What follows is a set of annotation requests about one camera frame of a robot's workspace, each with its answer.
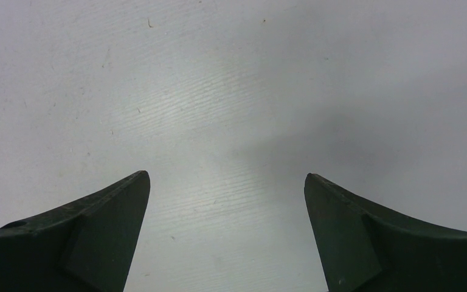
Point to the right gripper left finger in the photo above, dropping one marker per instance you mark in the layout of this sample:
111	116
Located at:
85	245

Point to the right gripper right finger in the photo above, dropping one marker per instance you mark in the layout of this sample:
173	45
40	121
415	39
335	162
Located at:
365	246

